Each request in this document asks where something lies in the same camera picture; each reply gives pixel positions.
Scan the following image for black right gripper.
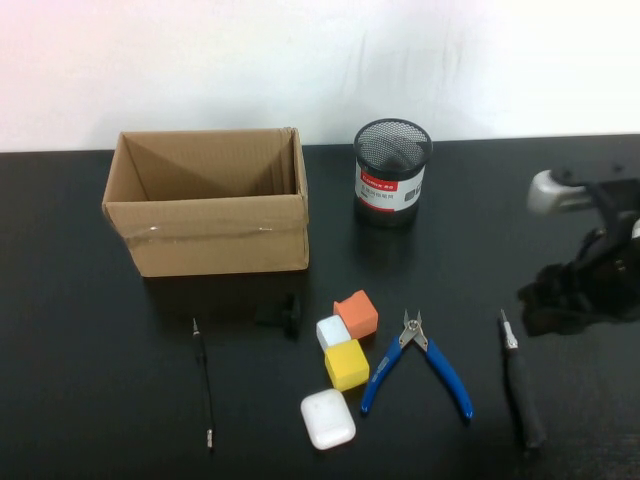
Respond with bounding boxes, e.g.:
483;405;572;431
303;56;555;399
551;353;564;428
517;177;640;338

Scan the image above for thick black precision screwdriver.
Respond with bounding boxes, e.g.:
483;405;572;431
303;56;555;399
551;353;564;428
498;308;549;450

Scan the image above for blue-handled wire cutters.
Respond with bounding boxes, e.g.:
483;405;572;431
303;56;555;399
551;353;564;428
359;308;475;420

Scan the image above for yellow foam block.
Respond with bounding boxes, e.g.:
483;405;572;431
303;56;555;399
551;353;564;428
323;338;371;392

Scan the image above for white foam block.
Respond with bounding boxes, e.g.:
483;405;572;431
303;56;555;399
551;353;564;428
315;314;351;354

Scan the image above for orange foam block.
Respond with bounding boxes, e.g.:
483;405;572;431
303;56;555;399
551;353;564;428
332;289;380;341

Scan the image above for black mesh pen holder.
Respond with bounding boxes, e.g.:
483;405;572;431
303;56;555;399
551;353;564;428
352;118;433;229

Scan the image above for white earbuds case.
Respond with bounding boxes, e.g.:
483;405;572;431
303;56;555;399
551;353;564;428
299;388;357;451

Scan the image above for small black plastic knob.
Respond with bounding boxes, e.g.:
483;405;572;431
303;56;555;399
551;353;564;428
254;292;303;341

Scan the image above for brown cardboard box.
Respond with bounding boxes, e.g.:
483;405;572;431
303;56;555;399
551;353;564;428
101;127;311;279

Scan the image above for thin black screwdriver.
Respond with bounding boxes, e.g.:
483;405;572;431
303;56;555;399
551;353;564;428
191;317;216;452

